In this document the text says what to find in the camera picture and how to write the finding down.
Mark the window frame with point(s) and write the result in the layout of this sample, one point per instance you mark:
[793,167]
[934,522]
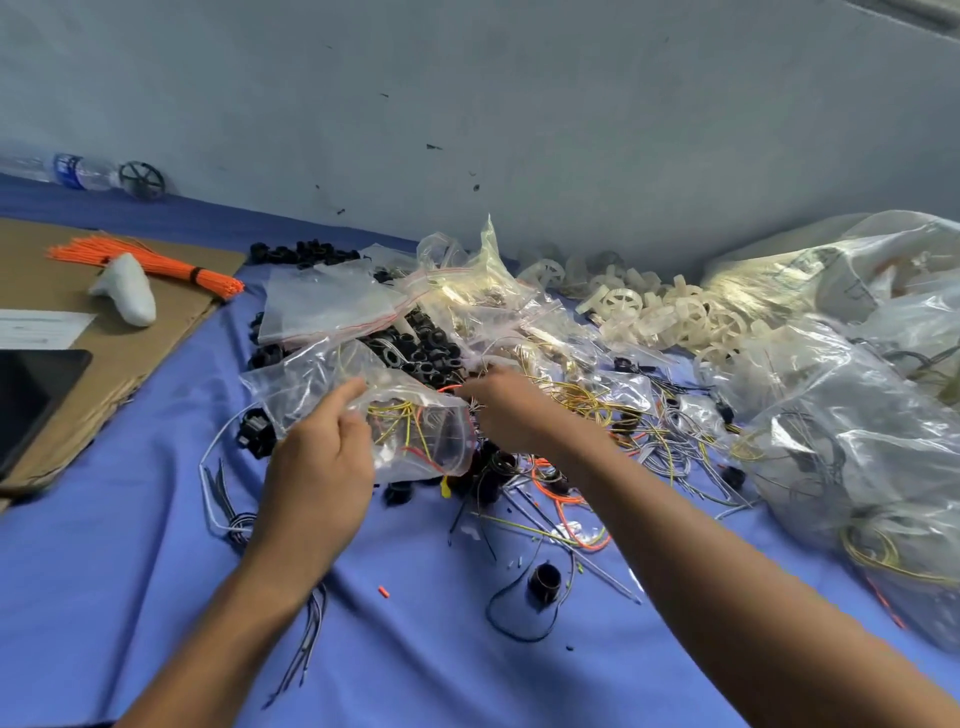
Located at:
[915,12]

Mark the person's right forearm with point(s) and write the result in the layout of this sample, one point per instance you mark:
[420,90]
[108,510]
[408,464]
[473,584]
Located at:
[750,600]

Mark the black smartphone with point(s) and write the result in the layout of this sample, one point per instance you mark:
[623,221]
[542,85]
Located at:
[30,398]

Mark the person's left hand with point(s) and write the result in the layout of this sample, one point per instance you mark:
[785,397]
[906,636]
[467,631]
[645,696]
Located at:
[315,480]

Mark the person's left forearm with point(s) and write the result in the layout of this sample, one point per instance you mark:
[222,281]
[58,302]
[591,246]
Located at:
[225,653]

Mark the orange tie bundle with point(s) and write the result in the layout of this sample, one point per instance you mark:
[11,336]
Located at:
[143,258]

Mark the black round wheel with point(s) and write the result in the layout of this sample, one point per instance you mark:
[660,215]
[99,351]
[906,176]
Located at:
[141,180]

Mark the pile of large plastic bags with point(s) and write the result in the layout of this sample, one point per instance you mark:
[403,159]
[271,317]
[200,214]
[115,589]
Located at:
[855,390]

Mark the clear zip plastic bag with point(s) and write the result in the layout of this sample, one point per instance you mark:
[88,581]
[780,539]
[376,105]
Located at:
[420,420]

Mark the clear plastic water bottle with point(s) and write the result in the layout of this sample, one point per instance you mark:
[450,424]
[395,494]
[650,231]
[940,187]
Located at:
[68,170]

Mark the heap of plastic bags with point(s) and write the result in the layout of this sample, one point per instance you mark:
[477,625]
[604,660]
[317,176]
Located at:
[488,293]

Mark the pile of black plastic rings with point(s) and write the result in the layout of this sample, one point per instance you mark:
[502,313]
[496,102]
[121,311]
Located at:
[420,353]

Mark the brown cardboard sheet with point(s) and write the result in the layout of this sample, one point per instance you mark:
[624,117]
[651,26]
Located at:
[75,375]

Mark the white handheld device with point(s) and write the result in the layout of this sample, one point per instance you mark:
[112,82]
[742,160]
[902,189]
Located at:
[128,293]

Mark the pile of white plastic wheels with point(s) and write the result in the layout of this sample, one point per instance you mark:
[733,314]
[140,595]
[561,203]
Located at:
[660,308]

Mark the person's right hand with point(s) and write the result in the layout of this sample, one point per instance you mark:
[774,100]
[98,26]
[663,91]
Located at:
[525,413]

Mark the stack of plastic bags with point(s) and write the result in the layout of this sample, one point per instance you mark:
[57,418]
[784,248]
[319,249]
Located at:
[323,300]

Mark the white paper sheet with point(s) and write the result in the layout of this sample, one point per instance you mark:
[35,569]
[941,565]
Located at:
[38,327]

